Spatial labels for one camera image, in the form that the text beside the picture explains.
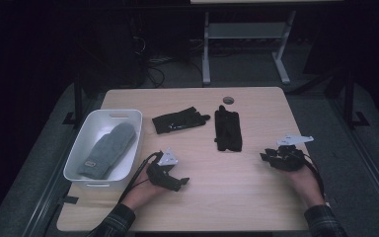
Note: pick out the white metal desk frame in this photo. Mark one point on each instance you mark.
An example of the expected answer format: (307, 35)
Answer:
(243, 31)

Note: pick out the black glove with spread fingers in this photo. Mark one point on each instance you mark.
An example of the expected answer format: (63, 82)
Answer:
(177, 120)

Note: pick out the black metal stand post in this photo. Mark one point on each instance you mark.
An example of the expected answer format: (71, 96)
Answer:
(78, 98)

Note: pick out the white plastic bin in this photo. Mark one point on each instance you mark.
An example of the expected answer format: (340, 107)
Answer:
(79, 158)

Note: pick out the person's right hand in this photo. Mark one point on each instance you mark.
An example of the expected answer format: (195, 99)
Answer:
(306, 186)

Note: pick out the grey knitted mitten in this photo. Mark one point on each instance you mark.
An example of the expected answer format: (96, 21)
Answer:
(110, 149)

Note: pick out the person's left hand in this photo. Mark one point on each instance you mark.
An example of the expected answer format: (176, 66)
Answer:
(143, 192)

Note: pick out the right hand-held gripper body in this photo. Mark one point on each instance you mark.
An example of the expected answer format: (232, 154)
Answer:
(291, 154)

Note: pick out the grey round table grommet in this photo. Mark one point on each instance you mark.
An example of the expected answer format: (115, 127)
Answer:
(228, 100)

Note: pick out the black folded glove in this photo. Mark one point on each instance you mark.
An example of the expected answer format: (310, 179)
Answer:
(227, 130)

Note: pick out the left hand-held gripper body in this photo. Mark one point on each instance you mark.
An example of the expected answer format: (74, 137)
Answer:
(163, 168)

